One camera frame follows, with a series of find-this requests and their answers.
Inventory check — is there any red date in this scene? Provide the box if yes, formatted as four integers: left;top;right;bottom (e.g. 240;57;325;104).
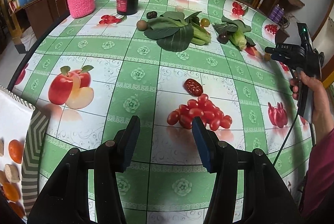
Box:
184;78;204;96

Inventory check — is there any black cable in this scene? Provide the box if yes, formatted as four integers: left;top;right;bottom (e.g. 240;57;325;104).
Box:
273;108;300;165

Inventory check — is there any green fruit-print tablecloth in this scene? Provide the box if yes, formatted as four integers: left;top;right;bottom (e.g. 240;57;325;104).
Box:
8;0;317;224

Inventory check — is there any person's right forearm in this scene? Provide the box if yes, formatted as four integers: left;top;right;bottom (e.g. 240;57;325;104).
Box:
300;122;334;222

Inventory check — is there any wooden cabinet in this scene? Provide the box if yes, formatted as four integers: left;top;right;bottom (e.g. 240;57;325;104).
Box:
8;0;71;39

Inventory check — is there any white bucket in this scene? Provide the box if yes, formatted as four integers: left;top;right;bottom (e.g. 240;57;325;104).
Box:
13;28;37;53

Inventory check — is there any small bok choy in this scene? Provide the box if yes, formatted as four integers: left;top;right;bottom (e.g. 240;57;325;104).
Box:
213;15;257;51

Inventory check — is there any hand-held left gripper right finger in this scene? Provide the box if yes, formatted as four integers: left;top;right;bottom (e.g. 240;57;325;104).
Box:
192;116;304;224

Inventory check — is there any person's right hand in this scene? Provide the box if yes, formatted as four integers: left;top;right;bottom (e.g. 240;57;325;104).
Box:
290;71;334;134

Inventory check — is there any white tray with striped rim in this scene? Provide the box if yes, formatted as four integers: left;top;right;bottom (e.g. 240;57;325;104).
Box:
0;84;50;219

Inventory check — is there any large bok choy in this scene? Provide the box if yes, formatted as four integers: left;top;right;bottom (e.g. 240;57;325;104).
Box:
144;11;212;52

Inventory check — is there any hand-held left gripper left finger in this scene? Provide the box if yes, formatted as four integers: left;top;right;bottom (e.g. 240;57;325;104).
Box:
27;115;141;224

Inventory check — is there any brown box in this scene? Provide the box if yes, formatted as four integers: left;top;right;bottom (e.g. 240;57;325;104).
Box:
275;29;290;43

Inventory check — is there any small orange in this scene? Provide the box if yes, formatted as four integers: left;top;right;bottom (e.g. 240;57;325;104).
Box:
9;202;25;218

